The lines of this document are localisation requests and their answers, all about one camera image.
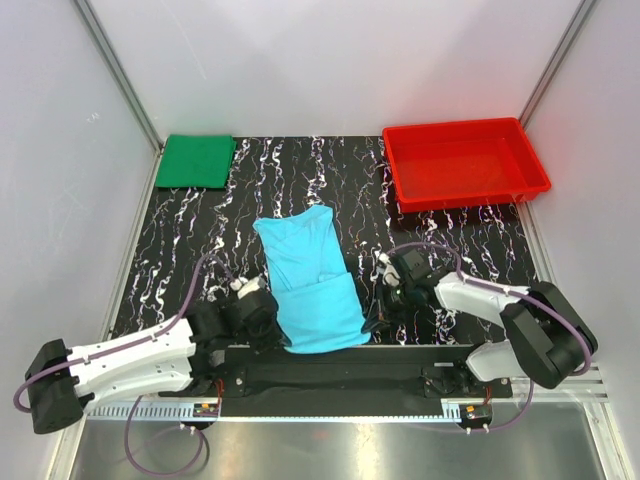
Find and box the red plastic tray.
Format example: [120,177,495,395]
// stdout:
[383,117,551,213]

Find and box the right aluminium corner post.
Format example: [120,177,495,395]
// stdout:
[519,0,600,129]

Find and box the aluminium front rail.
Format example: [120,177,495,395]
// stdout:
[86,367,608,426]

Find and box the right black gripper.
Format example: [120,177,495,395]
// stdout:
[362,280,418,335]

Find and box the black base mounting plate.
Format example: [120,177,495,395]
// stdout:
[160,345,512,399]

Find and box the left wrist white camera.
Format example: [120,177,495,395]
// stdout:
[230,276,266,299]

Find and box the aluminium corner post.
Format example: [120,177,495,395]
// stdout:
[519,0,600,129]
[71,0,164,152]

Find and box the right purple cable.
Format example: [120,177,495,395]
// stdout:
[387,242,599,434]

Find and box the folded green t shirt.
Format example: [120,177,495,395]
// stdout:
[155,134,236,189]

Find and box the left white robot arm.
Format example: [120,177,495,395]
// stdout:
[24,290,290,435]

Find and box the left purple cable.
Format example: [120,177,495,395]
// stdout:
[12,252,241,474]

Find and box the purple cable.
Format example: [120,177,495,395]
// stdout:
[12,252,241,474]
[387,242,599,434]

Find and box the left aluminium corner post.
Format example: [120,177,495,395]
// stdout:
[71,0,164,152]

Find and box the light blue t shirt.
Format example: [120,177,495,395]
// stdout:
[253,205,371,355]

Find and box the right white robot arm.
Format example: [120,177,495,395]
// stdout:
[363,269,598,397]

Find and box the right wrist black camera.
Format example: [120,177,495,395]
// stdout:
[378,249,432,287]

